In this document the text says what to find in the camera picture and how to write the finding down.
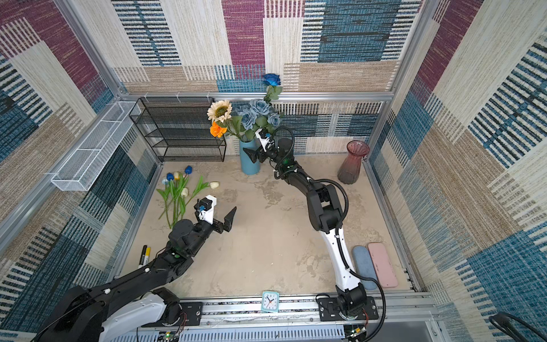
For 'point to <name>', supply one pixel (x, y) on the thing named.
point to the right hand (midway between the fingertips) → (251, 141)
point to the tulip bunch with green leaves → (176, 194)
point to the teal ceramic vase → (247, 165)
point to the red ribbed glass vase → (350, 167)
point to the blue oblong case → (364, 266)
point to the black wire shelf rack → (181, 129)
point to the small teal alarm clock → (270, 301)
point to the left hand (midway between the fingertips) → (224, 200)
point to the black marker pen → (143, 254)
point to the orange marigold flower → (216, 130)
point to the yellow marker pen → (147, 256)
